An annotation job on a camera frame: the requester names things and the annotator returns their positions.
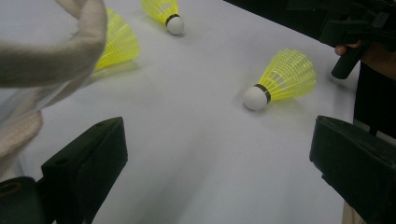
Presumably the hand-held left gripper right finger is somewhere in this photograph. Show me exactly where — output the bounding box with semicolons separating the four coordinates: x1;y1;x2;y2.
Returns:
309;115;396;224

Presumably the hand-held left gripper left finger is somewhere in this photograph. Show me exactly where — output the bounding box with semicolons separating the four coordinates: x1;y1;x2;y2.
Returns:
41;116;129;224

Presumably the yellow plastic shuttlecock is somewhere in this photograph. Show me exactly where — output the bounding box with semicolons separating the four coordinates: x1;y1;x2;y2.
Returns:
242;48;318;112
141;0;185;35
94;7;141;73

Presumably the clear plastic zipper bag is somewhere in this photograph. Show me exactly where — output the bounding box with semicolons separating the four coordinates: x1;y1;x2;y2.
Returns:
0;0;108;178

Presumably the white table sheet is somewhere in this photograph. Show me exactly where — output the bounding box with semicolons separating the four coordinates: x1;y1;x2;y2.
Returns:
0;0;362;224

